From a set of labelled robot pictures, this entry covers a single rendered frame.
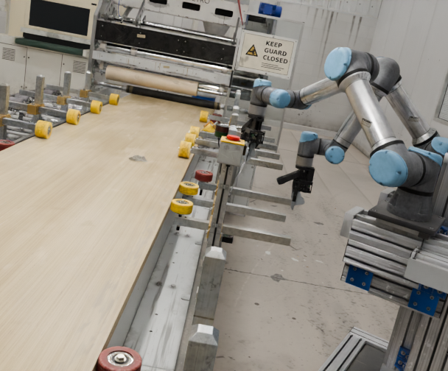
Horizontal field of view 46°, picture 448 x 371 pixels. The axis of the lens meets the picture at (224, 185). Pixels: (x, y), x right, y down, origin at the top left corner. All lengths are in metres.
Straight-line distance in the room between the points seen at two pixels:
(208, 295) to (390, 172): 0.99
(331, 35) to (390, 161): 9.35
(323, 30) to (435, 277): 9.45
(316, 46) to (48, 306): 10.07
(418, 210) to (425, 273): 0.22
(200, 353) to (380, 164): 1.22
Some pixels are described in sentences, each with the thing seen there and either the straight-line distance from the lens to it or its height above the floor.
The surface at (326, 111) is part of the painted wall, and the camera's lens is 11.11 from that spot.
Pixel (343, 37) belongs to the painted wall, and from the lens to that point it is 11.07.
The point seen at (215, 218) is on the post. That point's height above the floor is 0.97.
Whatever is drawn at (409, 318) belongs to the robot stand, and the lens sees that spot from 2.26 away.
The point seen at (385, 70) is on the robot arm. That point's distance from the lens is 2.27.
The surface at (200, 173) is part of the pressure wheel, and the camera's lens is 2.40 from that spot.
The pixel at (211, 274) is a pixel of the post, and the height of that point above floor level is 1.13.
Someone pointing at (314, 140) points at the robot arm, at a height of 1.15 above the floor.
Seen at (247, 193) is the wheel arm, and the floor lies 0.85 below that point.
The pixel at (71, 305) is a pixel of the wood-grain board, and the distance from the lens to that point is 1.21.
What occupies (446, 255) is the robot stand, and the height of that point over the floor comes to 0.96.
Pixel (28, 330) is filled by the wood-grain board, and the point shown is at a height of 0.90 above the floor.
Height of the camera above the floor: 1.50
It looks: 15 degrees down
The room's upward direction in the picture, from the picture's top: 11 degrees clockwise
